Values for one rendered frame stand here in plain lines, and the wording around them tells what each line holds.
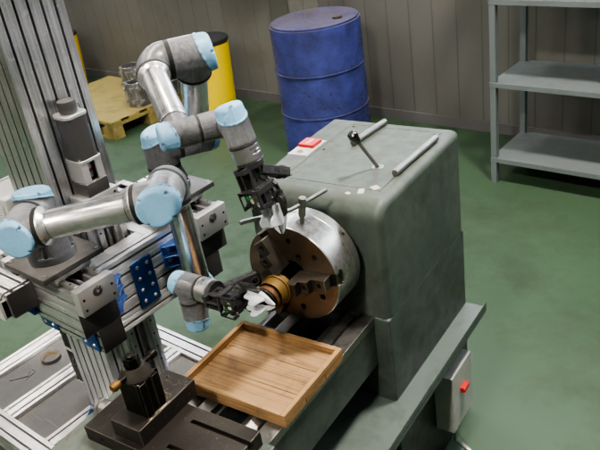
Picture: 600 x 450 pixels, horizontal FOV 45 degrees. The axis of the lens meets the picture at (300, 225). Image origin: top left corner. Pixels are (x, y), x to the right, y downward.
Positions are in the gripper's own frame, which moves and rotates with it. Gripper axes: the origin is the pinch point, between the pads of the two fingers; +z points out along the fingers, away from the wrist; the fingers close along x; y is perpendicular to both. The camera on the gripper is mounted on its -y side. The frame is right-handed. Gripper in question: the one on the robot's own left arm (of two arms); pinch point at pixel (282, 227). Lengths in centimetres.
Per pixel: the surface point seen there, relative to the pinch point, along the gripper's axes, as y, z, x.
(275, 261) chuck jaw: -6.6, 13.5, -13.7
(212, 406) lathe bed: 27, 40, -24
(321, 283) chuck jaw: -6.8, 21.3, -0.2
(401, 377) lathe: -30, 71, -4
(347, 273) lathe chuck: -15.9, 23.7, 2.2
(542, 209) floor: -261, 125, -41
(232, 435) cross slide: 41, 35, -2
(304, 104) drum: -282, 36, -201
